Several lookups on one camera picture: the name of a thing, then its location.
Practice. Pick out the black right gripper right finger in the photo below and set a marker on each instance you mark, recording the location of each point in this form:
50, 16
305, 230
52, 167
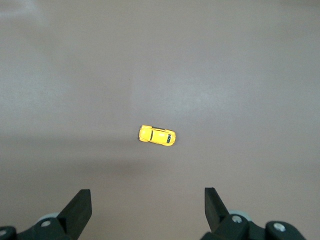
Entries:
216, 212

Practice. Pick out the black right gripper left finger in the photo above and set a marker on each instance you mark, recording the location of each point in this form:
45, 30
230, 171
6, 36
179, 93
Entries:
75, 212

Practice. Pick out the yellow beetle toy car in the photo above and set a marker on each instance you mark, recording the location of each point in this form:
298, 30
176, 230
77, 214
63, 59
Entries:
157, 136

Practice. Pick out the brown table mat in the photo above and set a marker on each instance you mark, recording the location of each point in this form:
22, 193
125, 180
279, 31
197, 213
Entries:
160, 62

